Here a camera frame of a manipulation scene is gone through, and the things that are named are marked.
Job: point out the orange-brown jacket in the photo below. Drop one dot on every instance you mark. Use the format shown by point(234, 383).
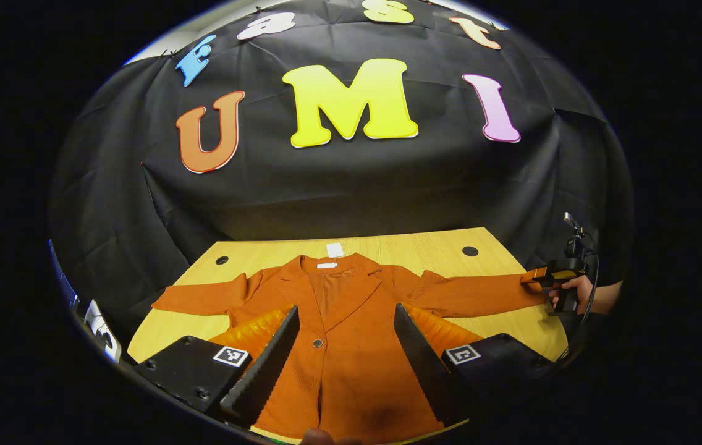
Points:
point(351, 371)

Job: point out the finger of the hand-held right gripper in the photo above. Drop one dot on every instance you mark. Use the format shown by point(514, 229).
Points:
point(536, 277)

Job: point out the black backdrop cloth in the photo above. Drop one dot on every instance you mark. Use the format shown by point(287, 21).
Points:
point(338, 185)

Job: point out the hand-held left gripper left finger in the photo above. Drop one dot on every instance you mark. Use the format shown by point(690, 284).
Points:
point(264, 371)

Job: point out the white and black device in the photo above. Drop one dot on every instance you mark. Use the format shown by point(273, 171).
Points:
point(102, 327)

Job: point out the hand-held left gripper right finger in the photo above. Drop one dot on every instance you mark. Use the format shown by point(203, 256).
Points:
point(428, 371)

